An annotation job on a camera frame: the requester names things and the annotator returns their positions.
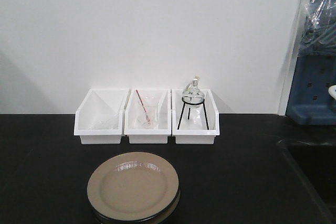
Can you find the beige round plate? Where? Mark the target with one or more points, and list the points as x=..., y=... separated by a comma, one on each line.
x=132, y=181
x=150, y=215

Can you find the glass beaker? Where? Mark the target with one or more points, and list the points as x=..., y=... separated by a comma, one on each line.
x=148, y=113

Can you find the glass alcohol lamp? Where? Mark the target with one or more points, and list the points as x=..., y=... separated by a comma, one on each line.
x=192, y=96

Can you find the middle white storage bin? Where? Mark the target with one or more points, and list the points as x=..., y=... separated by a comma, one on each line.
x=132, y=129

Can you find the white storage bin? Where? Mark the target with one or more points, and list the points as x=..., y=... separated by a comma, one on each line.
x=132, y=129
x=194, y=125
x=100, y=117

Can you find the red striped stirring rod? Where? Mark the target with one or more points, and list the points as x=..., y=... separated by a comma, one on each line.
x=144, y=109

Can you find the right white storage bin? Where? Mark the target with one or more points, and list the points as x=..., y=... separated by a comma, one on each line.
x=194, y=125

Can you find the left white storage bin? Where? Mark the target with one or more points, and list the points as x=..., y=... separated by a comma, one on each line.
x=100, y=117

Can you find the blue grey drying pegboard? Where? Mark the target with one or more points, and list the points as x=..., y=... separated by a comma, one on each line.
x=309, y=101

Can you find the black lab sink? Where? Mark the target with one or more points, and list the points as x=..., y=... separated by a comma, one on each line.
x=314, y=164

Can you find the clear plastic bag of pegs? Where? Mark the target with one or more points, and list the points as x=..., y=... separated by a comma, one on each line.
x=318, y=37

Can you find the white gooseneck lab faucet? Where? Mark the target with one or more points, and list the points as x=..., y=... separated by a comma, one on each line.
x=332, y=91

